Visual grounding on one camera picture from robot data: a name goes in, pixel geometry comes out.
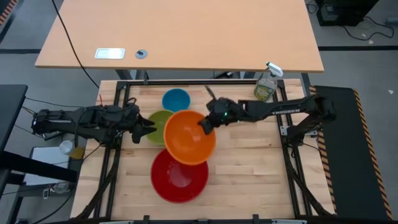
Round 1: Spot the tan wooden desk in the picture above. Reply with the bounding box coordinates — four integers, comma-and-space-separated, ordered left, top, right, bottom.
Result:
34, 0, 325, 74

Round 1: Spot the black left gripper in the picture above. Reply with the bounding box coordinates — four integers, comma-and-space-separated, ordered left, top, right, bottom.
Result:
122, 104, 158, 144

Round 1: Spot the black computer case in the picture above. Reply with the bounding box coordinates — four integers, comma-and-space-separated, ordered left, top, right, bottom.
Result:
315, 0, 380, 27

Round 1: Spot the white board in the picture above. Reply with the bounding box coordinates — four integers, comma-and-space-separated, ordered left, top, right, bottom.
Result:
23, 146, 71, 187

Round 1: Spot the white rectangular card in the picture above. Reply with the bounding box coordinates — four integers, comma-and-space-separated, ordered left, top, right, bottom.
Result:
95, 47, 126, 60

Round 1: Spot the black hazard-striped floor mat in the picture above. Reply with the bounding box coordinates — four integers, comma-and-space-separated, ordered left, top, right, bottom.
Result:
309, 85, 394, 221

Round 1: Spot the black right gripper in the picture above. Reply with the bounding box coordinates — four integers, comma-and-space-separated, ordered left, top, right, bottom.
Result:
198, 84, 247, 136

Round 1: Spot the black aluminium table frame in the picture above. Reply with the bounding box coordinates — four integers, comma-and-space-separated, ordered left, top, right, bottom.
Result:
77, 79, 335, 224

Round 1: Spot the orange bowl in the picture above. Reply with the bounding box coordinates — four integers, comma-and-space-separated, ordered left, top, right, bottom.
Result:
163, 109, 217, 166

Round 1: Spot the green bowl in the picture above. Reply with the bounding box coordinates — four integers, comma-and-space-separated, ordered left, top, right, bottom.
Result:
146, 110, 175, 146

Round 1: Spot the black floor cable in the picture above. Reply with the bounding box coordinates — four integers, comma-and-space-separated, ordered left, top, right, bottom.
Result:
341, 15, 396, 41

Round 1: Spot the blue bowl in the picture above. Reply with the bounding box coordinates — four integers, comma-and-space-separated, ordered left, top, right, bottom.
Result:
161, 88, 191, 113

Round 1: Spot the long black cable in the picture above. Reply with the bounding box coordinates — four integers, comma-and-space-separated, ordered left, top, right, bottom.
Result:
51, 0, 100, 90

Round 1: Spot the hazard-striped floor strip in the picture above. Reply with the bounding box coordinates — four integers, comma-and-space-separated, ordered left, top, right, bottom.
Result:
0, 0, 18, 26

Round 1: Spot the clear plastic bottle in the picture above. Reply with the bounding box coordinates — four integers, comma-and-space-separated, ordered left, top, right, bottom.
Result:
58, 139, 85, 160

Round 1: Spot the red bowl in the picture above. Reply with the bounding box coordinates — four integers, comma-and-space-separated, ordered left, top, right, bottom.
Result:
150, 148, 210, 204

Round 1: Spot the black side desk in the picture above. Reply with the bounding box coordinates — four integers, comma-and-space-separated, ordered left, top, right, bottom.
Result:
0, 83, 78, 200

